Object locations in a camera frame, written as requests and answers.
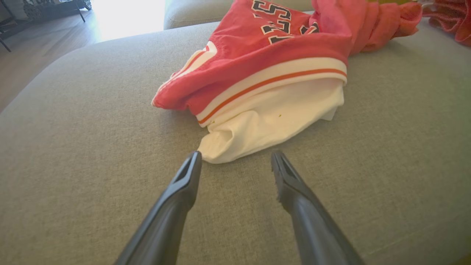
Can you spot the grey fabric sofa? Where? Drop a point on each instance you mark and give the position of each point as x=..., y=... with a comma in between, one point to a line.
x=92, y=129

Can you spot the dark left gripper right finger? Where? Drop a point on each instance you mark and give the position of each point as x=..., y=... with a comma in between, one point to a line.
x=312, y=228

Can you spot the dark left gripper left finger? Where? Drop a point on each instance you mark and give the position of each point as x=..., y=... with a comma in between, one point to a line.
x=165, y=221

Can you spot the red white basketball jersey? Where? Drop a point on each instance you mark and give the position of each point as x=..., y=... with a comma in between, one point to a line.
x=257, y=62

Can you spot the black metal frame furniture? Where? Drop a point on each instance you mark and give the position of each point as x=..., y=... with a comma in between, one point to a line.
x=40, y=9

